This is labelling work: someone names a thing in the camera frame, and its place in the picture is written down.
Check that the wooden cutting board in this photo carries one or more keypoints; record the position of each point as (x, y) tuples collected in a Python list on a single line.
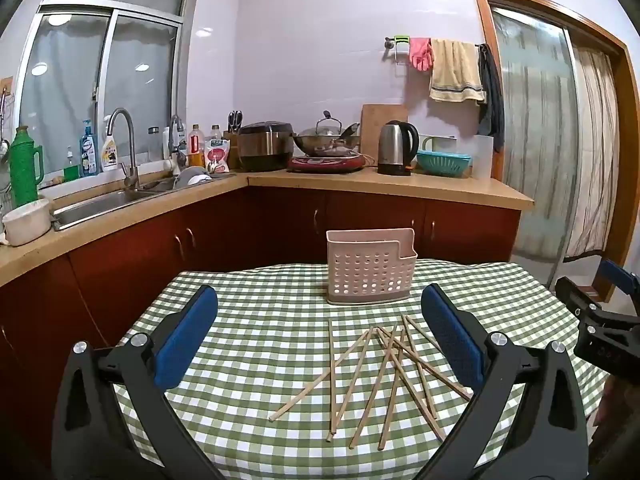
[(372, 125)]

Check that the pink white pouch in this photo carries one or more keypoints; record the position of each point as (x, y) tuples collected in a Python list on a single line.
[(217, 157)]

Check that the clear glass jar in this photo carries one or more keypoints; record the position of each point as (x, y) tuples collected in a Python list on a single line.
[(153, 145)]

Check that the stainless steel sink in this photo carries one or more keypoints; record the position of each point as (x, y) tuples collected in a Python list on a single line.
[(100, 202)]

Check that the glass wok lid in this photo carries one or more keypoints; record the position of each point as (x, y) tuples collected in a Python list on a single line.
[(327, 127)]

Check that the striped curtain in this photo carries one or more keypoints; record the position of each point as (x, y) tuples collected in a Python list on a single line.
[(595, 160)]

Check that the small steel faucet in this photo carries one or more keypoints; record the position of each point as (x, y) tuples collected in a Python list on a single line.
[(176, 125)]

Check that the wooden door frame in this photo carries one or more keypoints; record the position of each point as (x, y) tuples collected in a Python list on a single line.
[(627, 110)]

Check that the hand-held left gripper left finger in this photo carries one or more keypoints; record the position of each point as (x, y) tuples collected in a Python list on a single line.
[(185, 345)]

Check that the metal towel rack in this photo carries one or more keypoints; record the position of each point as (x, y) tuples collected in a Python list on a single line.
[(389, 44)]

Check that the red induction cooker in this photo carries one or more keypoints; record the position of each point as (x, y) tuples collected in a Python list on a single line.
[(325, 163)]

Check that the white spray bottle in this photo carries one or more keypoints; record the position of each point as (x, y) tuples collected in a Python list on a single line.
[(109, 152)]

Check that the small white bottle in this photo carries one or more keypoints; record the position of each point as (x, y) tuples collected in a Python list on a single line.
[(167, 145)]

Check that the grey bowl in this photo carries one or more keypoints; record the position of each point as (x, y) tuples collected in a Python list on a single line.
[(192, 176)]

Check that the steel electric kettle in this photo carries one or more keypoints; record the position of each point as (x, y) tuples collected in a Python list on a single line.
[(395, 147)]

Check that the dark rice cooker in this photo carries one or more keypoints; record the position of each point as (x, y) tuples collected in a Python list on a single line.
[(265, 147)]

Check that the teal plastic colander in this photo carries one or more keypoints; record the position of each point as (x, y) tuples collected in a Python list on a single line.
[(442, 164)]

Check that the knife block with knives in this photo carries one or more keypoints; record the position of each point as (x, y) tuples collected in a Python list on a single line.
[(231, 142)]

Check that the red label oil bottle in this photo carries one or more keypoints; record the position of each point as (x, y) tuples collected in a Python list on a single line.
[(196, 152)]

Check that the aluminium sliding window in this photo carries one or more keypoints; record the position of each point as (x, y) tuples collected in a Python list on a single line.
[(75, 70)]

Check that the white pot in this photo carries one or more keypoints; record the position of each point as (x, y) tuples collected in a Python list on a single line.
[(25, 225)]

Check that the translucent white container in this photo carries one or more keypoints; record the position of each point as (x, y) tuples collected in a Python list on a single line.
[(482, 157)]

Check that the beige striped towel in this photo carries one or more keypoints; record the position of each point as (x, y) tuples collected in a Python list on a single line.
[(455, 70)]

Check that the dark hanging cloth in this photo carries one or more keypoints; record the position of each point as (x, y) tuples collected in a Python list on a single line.
[(492, 95)]

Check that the steel wok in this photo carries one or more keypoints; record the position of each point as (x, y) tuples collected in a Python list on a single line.
[(320, 146)]

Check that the pink perforated utensil holder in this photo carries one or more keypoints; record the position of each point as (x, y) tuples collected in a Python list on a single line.
[(370, 270)]

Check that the frosted glass door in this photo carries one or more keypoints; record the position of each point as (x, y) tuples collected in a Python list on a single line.
[(530, 135)]

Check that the pile of wooden chopsticks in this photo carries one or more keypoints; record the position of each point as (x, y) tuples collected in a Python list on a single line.
[(330, 375)]

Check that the blue dish soap bottle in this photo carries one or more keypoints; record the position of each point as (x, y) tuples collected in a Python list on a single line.
[(89, 155)]

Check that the tall steel faucet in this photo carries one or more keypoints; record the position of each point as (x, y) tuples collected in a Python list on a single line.
[(131, 160)]

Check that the green pump soap bottle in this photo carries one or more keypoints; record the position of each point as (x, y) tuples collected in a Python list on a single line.
[(71, 172)]

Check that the beige wall hook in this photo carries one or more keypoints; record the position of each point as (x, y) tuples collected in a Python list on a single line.
[(6, 84)]

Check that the beige kitchen countertop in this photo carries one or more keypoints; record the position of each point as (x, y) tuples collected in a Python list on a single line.
[(400, 187)]

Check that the green checked tablecloth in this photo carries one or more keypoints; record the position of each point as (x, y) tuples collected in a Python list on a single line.
[(270, 340)]

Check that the green plastic clip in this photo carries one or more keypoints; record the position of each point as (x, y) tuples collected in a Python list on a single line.
[(401, 39)]

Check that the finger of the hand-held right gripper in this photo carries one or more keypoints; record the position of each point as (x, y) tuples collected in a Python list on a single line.
[(575, 300), (620, 275)]

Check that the steel ladle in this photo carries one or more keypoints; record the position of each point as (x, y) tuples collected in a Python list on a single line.
[(351, 130)]

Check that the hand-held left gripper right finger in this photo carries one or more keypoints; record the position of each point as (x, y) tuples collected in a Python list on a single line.
[(452, 340)]

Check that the pink rubber glove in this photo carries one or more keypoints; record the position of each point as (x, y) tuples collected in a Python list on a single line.
[(420, 55)]

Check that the person's right hand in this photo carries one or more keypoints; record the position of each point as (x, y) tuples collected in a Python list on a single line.
[(620, 405)]

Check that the green thermos flask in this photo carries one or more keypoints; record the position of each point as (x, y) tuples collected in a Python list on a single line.
[(24, 170)]

